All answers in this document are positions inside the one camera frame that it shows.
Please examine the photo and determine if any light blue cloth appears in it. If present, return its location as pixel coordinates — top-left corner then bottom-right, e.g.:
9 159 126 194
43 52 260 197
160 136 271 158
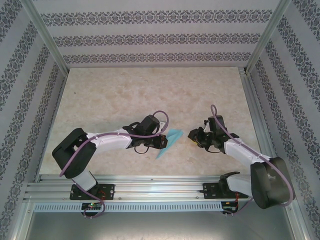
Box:
155 128 184 160

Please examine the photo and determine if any grey metal floor sheet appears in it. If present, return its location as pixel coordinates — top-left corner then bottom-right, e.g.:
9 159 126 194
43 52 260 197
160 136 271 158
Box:
24 211 307 240

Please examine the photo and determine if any aluminium side rail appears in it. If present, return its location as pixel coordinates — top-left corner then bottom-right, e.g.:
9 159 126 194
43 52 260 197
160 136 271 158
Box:
238 66 286 181

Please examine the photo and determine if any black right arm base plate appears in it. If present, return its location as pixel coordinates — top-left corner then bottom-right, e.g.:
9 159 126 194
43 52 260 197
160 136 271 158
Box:
202 182 251 200

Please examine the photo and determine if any long aluminium mounting rail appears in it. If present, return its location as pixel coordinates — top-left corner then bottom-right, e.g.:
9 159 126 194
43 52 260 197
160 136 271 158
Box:
23 174 298 202

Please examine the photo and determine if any slotted grey cable duct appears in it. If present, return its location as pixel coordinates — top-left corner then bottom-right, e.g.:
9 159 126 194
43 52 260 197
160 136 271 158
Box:
33 201 224 213

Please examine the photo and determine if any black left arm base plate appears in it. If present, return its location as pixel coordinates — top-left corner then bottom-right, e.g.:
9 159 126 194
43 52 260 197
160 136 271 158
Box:
69 183 116 201

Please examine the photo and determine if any aluminium frame post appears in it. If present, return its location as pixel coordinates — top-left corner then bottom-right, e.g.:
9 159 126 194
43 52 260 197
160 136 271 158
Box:
21 0 70 74
245 0 293 75

